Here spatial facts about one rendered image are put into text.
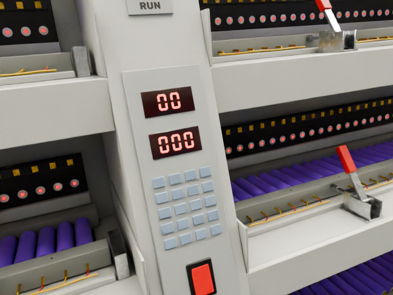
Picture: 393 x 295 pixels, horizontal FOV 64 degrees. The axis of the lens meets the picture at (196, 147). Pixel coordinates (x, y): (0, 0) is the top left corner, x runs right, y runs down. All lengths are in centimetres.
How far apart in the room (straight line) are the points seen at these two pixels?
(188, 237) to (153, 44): 17
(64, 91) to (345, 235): 32
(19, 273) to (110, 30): 24
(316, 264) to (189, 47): 26
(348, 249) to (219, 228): 17
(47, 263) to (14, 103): 16
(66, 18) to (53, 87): 24
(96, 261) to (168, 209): 11
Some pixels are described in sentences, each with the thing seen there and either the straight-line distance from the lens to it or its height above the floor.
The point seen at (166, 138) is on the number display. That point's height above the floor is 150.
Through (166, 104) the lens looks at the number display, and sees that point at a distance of 27.
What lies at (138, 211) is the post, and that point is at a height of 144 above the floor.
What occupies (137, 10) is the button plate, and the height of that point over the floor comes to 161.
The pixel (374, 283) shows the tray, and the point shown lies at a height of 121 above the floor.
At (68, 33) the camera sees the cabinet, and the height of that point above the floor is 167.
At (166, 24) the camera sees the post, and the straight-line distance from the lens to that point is 30.
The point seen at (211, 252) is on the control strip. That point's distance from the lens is 30.
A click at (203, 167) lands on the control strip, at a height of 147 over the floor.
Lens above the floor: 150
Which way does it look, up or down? 3 degrees down
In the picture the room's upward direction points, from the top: 10 degrees counter-clockwise
